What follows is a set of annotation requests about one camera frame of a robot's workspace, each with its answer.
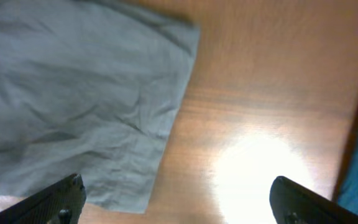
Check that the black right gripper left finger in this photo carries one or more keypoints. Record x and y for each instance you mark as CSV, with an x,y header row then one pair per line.
x,y
60,203

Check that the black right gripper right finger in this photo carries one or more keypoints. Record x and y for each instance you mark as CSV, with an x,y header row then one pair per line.
x,y
291,203

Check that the grey shorts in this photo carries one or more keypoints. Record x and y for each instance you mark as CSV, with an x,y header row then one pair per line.
x,y
93,88

